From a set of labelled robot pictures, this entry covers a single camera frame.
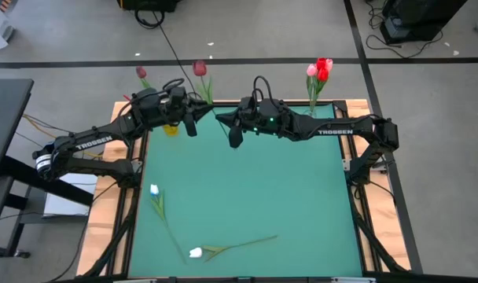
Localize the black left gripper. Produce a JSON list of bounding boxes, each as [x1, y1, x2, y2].
[[161, 97, 215, 138]]

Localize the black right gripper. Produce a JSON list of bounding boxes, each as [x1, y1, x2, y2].
[[215, 99, 296, 149]]

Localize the dark red artificial tulip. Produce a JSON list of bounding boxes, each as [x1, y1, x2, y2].
[[192, 59, 230, 139], [134, 65, 153, 92]]

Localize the green table mat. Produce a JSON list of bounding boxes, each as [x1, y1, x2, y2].
[[127, 104, 364, 278]]

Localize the white and blue artificial tulip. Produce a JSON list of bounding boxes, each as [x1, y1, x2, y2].
[[149, 183, 188, 265]]

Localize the black equipment case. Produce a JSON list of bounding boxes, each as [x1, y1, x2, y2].
[[116, 0, 182, 13]]

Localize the black desk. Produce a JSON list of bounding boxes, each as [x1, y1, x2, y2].
[[0, 78, 94, 259]]

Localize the large black equipment box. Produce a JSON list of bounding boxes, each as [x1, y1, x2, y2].
[[379, 0, 469, 45]]

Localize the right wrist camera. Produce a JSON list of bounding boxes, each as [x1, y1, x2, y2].
[[240, 96, 257, 116]]

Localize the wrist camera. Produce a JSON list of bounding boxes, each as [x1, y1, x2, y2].
[[170, 86, 187, 109], [240, 96, 257, 116]]

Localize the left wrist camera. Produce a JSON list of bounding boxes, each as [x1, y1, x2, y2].
[[170, 86, 187, 109]]

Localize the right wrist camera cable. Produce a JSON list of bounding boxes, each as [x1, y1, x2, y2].
[[252, 75, 278, 104]]

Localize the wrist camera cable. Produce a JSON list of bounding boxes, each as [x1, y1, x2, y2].
[[162, 77, 186, 92], [252, 75, 278, 104]]

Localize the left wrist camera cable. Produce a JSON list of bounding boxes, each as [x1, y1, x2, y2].
[[162, 77, 186, 92]]

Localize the black floor cable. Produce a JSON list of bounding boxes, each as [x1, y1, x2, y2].
[[134, 6, 204, 101]]

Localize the thin coloured wires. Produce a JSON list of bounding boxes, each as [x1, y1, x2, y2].
[[14, 113, 102, 158]]

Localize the tangled black floor cables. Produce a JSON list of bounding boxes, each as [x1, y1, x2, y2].
[[365, 0, 444, 60]]

